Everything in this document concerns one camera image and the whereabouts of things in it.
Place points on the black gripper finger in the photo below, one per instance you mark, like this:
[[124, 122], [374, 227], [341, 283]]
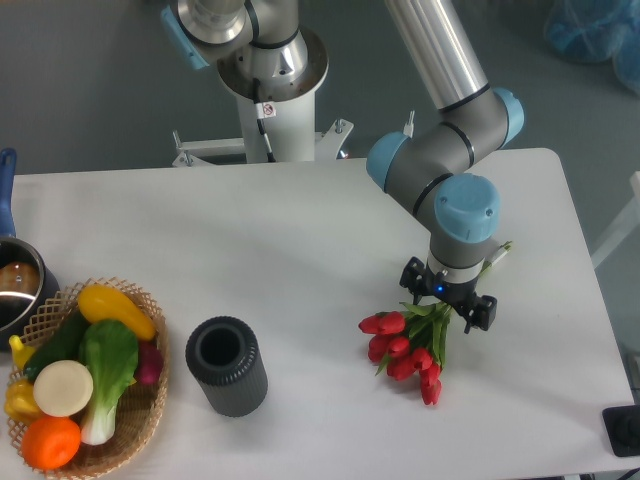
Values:
[[417, 278], [478, 312]]

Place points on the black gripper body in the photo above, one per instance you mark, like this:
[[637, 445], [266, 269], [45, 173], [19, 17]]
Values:
[[455, 286]]

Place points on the red tulip bouquet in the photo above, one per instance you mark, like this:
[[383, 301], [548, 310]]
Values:
[[412, 342]]

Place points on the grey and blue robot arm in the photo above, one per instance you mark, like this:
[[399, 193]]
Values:
[[273, 66]]

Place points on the black device at table edge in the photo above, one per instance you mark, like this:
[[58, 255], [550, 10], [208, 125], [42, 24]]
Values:
[[622, 427]]

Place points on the dark grey ribbed vase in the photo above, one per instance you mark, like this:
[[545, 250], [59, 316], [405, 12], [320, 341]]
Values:
[[224, 357]]

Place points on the purple red onion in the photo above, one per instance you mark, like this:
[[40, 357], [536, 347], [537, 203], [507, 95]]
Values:
[[150, 364]]

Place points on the blue plastic bag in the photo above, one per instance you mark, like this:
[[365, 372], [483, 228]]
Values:
[[593, 32]]

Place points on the woven wicker basket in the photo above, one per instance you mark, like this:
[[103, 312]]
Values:
[[140, 408]]

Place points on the green bok choy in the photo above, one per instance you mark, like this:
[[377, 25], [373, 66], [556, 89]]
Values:
[[109, 350]]

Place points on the yellow squash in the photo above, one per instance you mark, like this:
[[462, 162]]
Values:
[[100, 302]]

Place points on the dark green cucumber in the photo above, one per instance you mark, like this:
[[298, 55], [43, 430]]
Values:
[[63, 344]]

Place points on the orange fruit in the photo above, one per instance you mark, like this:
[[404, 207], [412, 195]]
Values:
[[50, 442]]

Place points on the yellow bell pepper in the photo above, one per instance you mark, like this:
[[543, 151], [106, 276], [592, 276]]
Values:
[[20, 404]]

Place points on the white frame at right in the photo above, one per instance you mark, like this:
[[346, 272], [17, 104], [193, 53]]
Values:
[[625, 222]]

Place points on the dark pot with blue handle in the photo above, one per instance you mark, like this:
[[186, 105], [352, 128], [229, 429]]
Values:
[[26, 281]]

